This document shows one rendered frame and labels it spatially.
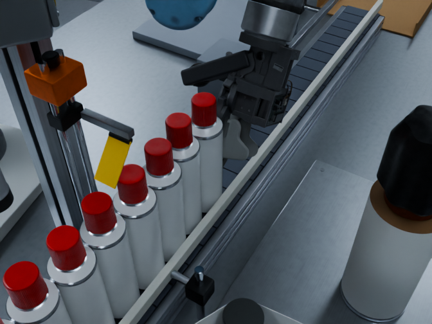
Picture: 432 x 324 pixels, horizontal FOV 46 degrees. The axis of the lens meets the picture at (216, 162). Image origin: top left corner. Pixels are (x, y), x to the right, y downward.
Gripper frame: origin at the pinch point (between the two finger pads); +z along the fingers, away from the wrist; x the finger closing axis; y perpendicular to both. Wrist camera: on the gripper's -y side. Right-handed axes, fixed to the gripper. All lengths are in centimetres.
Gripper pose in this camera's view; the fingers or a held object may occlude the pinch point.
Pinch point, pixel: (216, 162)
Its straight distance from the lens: 78.4
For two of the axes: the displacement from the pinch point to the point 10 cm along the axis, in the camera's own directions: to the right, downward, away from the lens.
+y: 8.5, 3.6, -3.7
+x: 4.5, -1.6, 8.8
